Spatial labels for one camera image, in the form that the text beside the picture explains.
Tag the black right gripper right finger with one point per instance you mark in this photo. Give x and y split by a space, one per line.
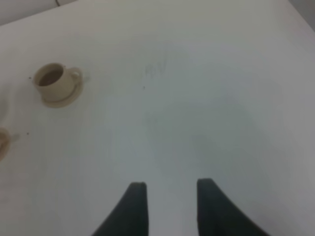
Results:
218 216

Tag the beige saucer near centre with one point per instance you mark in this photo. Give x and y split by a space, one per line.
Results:
5 141

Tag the beige saucer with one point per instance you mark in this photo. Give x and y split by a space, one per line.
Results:
5 141
65 90

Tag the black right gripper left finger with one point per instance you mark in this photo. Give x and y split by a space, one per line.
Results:
130 217

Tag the beige saucer far right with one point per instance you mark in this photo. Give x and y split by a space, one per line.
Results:
65 90

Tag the beige teacup far right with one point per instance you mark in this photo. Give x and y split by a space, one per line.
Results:
47 75

